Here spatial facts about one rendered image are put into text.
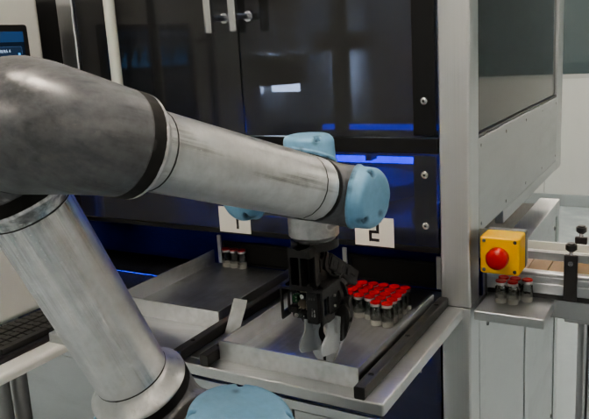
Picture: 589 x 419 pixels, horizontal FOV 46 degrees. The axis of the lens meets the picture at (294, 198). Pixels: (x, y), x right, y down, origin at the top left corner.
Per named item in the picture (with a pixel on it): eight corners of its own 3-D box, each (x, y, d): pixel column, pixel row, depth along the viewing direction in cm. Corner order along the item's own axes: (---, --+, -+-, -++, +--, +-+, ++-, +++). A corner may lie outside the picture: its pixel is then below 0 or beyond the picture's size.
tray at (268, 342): (315, 294, 147) (314, 278, 147) (433, 311, 134) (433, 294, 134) (220, 359, 119) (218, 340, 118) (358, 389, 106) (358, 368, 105)
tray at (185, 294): (214, 263, 174) (212, 249, 173) (305, 274, 161) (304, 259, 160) (117, 310, 145) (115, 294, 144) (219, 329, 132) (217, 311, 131)
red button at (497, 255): (489, 264, 130) (489, 244, 130) (511, 266, 128) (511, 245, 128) (484, 270, 127) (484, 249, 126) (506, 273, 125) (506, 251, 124)
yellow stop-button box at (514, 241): (489, 261, 137) (489, 226, 135) (527, 265, 133) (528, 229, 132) (479, 273, 131) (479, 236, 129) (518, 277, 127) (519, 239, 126)
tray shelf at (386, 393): (198, 268, 176) (197, 261, 176) (474, 303, 142) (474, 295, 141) (48, 341, 136) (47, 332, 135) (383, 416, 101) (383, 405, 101)
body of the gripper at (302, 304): (280, 323, 103) (274, 245, 101) (308, 302, 111) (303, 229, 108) (326, 330, 100) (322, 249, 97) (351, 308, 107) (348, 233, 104)
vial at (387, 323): (384, 323, 130) (383, 300, 129) (395, 324, 129) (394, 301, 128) (379, 327, 128) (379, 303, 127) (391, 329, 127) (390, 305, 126)
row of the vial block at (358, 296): (315, 308, 139) (315, 286, 138) (400, 320, 130) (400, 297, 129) (310, 311, 138) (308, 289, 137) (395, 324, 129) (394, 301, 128)
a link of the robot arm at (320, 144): (266, 137, 99) (304, 129, 105) (272, 212, 101) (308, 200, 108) (309, 139, 94) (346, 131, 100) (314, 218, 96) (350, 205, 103)
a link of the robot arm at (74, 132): (36, 28, 48) (402, 156, 85) (-37, 37, 55) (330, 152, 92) (6, 195, 47) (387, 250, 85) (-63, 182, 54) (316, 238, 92)
